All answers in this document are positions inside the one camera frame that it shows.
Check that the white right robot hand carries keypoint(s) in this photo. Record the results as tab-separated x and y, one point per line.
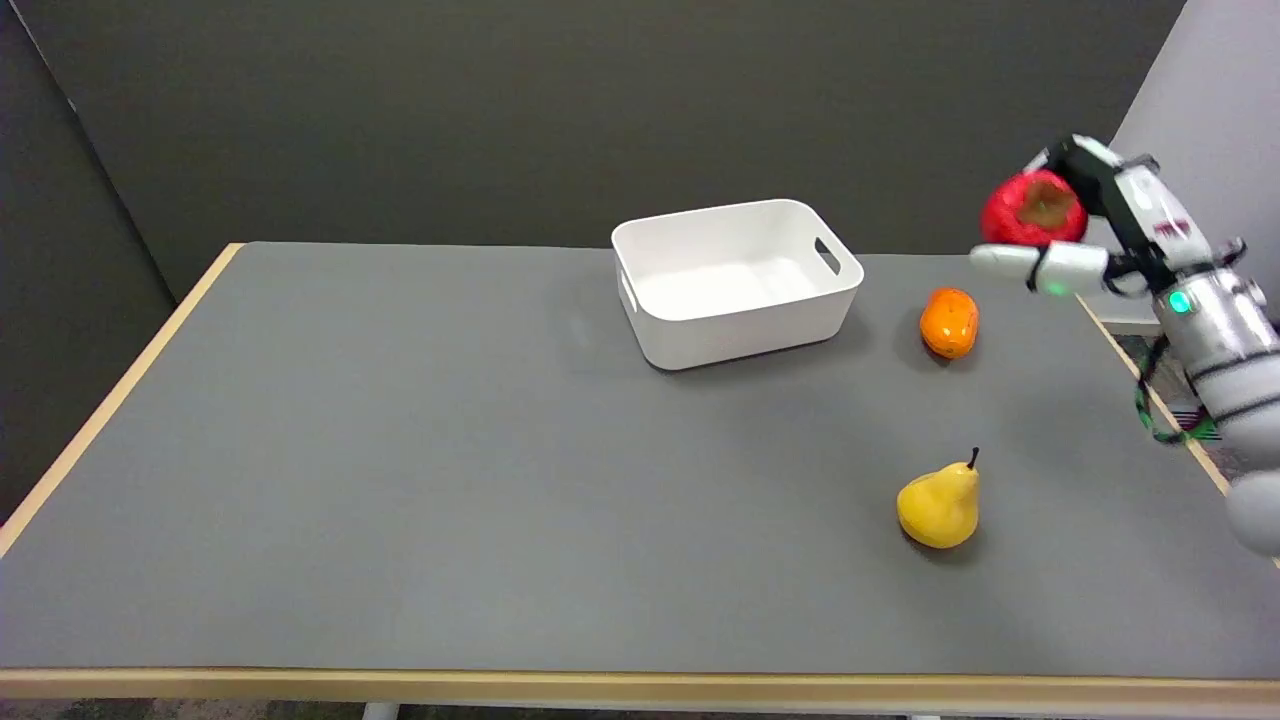
1147	208

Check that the red apple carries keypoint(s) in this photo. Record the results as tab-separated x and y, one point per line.
1033	208

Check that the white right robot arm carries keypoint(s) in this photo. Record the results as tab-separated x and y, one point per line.
1228	360

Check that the white plastic box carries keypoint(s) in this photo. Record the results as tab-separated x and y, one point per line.
735	282

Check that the orange persimmon fruit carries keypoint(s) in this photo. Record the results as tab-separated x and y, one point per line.
948	321

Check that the yellow pear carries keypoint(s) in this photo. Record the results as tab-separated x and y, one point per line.
940	505

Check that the white table leg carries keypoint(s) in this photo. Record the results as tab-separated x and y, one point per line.
379	711

